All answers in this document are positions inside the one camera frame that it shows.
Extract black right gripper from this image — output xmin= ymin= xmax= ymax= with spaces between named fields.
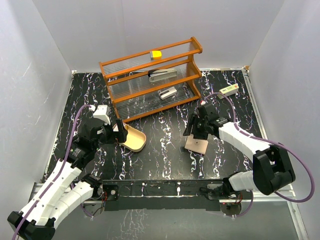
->
xmin=184 ymin=113 xmax=208 ymax=140

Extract orange wooden shelf rack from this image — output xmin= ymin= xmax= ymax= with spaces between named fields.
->
xmin=99 ymin=36 xmax=203 ymax=123

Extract yellow grey tape dispenser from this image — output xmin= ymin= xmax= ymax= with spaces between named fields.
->
xmin=149 ymin=50 xmax=162 ymax=61

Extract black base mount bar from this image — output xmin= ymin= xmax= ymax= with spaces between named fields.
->
xmin=102 ymin=179 xmax=226 ymax=211

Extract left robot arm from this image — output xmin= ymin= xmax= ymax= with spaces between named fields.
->
xmin=7 ymin=119 xmax=128 ymax=240

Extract pink leather card holder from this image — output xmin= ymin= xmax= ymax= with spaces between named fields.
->
xmin=184 ymin=134 xmax=209 ymax=155

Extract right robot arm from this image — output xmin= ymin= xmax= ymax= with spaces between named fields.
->
xmin=183 ymin=104 xmax=296 ymax=199

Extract small white stapler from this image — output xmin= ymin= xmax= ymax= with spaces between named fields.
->
xmin=158 ymin=86 xmax=177 ymax=100

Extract beige card box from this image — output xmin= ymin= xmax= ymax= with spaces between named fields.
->
xmin=117 ymin=123 xmax=147 ymax=153

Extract large grey black stapler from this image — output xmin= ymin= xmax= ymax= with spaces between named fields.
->
xmin=147 ymin=68 xmax=177 ymax=83

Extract aluminium frame rail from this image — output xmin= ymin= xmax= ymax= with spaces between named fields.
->
xmin=242 ymin=66 xmax=310 ymax=240

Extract white staples box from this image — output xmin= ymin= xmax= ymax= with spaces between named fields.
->
xmin=219 ymin=84 xmax=239 ymax=96

